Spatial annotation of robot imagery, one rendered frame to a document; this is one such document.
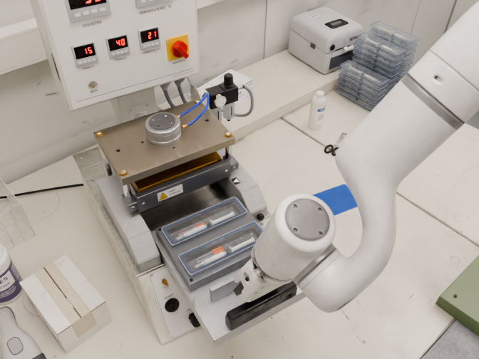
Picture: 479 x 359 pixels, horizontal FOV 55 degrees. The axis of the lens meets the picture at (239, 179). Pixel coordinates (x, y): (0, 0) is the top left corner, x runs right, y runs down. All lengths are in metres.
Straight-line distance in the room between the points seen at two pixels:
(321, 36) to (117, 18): 1.00
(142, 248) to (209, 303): 0.19
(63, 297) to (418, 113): 0.87
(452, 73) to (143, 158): 0.65
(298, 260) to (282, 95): 1.20
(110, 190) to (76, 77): 0.26
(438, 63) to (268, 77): 1.34
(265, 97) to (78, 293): 0.99
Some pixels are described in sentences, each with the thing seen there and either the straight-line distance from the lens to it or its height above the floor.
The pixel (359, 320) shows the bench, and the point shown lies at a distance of 1.19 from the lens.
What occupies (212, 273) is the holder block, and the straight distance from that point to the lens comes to 0.93.
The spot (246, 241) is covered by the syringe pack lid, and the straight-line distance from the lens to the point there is 0.96.
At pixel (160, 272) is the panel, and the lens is 1.04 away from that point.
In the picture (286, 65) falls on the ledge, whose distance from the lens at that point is 1.95.
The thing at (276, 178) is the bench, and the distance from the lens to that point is 1.47.
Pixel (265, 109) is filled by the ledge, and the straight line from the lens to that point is 1.68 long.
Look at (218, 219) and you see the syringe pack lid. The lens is 1.00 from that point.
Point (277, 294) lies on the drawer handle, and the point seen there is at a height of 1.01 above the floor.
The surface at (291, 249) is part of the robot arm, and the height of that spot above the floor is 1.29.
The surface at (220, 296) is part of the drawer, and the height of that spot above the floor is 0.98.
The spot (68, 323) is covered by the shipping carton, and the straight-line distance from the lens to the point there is 1.11.
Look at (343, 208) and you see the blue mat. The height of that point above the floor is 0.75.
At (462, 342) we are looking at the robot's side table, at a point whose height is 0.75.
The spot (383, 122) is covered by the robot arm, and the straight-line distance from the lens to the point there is 0.57.
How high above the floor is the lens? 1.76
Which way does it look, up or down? 44 degrees down
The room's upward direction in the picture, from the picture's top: 1 degrees clockwise
